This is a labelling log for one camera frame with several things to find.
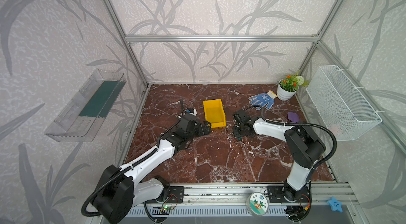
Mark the white wire mesh basket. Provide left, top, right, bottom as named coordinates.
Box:
left=306, top=65, right=382, bottom=141

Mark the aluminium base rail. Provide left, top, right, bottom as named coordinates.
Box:
left=126, top=183, right=361, bottom=220

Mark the round green white badge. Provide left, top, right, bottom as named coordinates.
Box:
left=246, top=192, right=268, bottom=216

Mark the blue star toy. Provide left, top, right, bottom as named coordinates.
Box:
left=327, top=197, right=343, bottom=213

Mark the clear plastic wall shelf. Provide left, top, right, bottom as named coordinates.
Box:
left=44, top=69, right=126, bottom=143

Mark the yellow plastic bin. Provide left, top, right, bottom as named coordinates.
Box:
left=203, top=99, right=226, bottom=128

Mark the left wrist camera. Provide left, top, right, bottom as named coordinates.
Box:
left=185, top=108, right=197, bottom=116

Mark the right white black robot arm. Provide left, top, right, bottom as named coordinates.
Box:
left=233, top=109, right=338, bottom=202

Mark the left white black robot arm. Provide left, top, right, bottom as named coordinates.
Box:
left=81, top=113, right=211, bottom=224

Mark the blue white work glove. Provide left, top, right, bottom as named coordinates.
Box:
left=248, top=91, right=277, bottom=110

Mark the white pot with flowers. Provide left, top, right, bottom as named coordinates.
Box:
left=277, top=73, right=309, bottom=101

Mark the purple plastic brush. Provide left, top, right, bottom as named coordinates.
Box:
left=287, top=112, right=300, bottom=123

